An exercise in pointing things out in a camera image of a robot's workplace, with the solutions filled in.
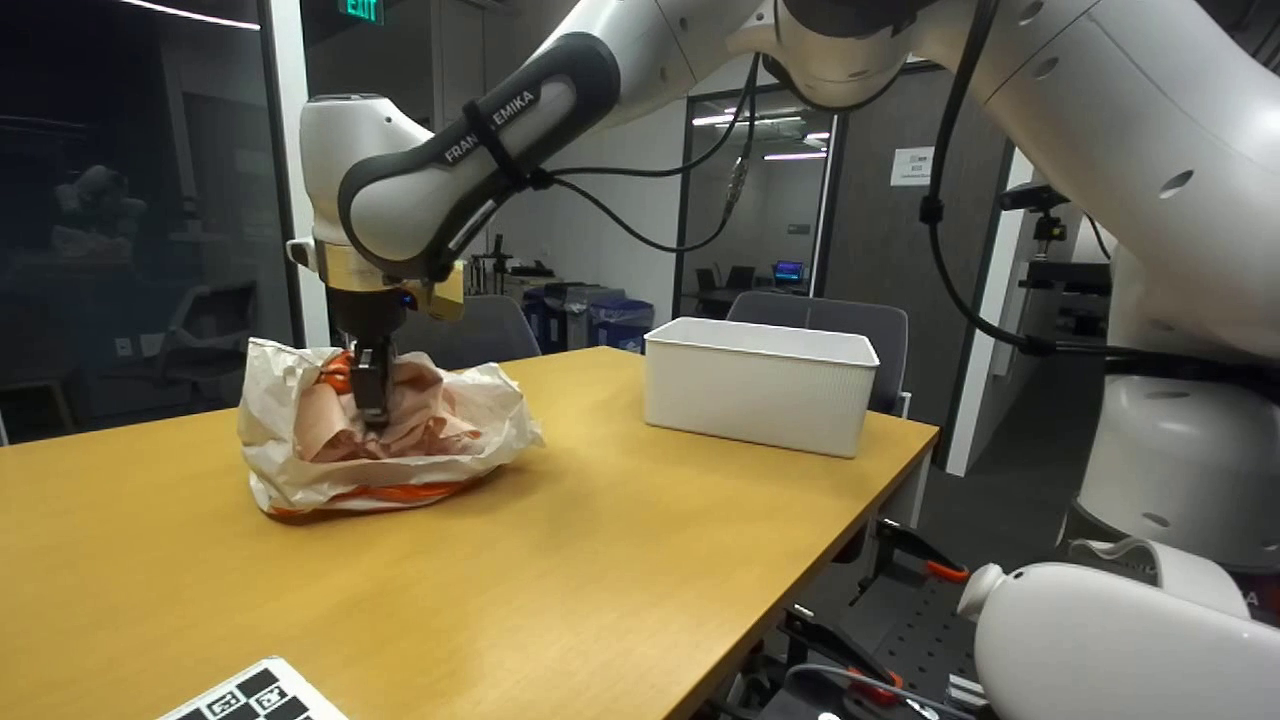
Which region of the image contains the black perforated mounting board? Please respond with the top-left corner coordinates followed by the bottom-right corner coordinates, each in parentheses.
top-left (798, 555), bottom-right (992, 706)

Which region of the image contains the blue storage bin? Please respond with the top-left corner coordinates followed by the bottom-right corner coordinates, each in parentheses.
top-left (526, 280), bottom-right (661, 357)

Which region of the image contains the orange black bar clamp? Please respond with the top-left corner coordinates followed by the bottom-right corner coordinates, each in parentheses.
top-left (874, 520), bottom-right (974, 593)
top-left (785, 650), bottom-right (929, 720)

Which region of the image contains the black white checkerboard card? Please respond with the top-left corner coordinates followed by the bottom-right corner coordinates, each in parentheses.
top-left (158, 657), bottom-right (354, 720)

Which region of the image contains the white rounded housing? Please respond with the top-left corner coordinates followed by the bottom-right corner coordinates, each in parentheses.
top-left (953, 555), bottom-right (1280, 720)

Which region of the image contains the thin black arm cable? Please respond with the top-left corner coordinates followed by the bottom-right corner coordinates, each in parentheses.
top-left (527, 54), bottom-right (842, 260)

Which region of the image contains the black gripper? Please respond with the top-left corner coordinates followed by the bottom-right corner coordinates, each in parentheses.
top-left (327, 284), bottom-right (422, 431)

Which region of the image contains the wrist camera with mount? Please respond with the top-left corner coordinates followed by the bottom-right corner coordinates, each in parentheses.
top-left (316, 250), bottom-right (471, 327)

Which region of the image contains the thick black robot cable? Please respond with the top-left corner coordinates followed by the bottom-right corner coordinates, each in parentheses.
top-left (918, 0), bottom-right (1280, 394)

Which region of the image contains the white window frame post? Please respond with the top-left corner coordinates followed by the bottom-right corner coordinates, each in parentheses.
top-left (262, 0), bottom-right (335, 353)

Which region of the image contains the white orange printed plastic bag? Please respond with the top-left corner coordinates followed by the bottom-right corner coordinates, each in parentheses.
top-left (236, 333), bottom-right (550, 526)

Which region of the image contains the white plastic basket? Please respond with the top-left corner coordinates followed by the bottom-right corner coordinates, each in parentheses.
top-left (642, 312), bottom-right (884, 462)

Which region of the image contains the white wall sign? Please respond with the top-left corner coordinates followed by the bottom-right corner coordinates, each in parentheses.
top-left (889, 141), bottom-right (939, 191)

